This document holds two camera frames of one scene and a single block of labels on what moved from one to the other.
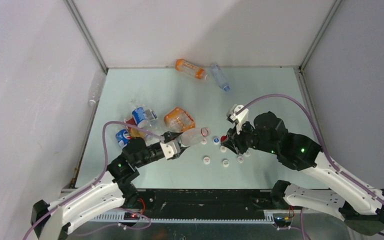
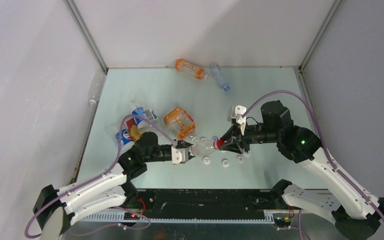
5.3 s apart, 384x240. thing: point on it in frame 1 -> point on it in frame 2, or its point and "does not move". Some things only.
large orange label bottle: [177, 120] does not move
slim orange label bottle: [199, 73] does not move
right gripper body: [247, 138] does not move
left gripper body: [166, 134] -> [181, 142]
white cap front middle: [225, 163] does not move
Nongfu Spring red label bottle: [192, 136] -> [202, 147]
